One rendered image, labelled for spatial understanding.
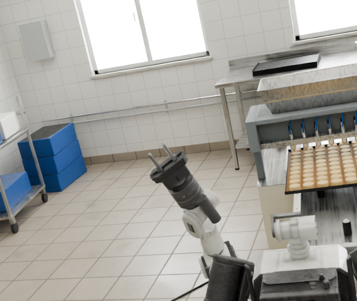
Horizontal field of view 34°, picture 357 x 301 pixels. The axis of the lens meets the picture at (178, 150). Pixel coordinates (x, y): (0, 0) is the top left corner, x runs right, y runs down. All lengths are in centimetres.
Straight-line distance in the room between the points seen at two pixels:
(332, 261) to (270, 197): 139
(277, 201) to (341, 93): 62
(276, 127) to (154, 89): 376
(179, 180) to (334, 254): 48
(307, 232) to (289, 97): 134
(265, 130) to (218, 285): 141
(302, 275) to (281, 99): 143
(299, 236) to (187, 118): 500
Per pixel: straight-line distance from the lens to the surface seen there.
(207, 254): 200
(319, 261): 168
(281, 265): 169
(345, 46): 609
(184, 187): 175
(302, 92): 290
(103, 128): 700
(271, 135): 300
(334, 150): 312
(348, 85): 290
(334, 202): 271
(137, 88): 670
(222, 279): 172
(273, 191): 302
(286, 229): 167
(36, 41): 698
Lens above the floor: 192
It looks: 16 degrees down
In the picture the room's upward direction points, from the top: 12 degrees counter-clockwise
